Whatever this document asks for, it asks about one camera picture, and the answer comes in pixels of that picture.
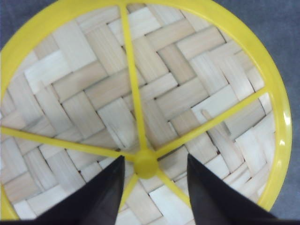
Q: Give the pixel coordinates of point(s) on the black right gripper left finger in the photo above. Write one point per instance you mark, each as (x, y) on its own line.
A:
(97, 203)

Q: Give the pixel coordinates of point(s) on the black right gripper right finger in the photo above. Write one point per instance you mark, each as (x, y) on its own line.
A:
(216, 203)

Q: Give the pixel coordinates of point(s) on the woven bamboo steamer lid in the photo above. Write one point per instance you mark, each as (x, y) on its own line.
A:
(86, 81)

